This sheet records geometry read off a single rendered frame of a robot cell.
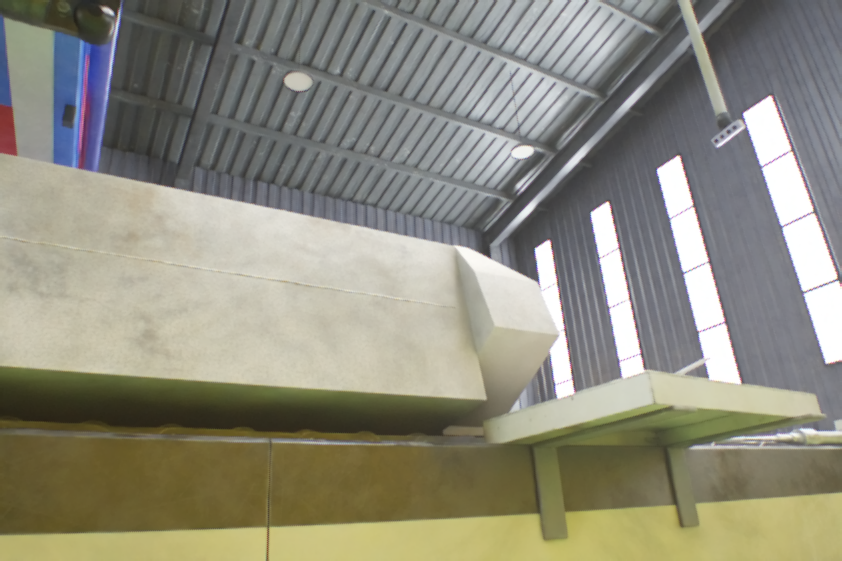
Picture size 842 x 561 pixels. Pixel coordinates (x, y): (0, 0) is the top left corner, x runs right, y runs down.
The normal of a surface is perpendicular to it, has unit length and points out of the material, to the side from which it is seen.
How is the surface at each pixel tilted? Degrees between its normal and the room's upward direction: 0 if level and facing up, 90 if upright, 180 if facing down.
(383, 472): 90
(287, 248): 80
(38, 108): 174
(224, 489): 90
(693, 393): 90
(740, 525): 90
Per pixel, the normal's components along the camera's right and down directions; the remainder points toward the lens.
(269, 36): 0.16, 0.83
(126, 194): 0.49, -0.53
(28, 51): 0.02, 0.95
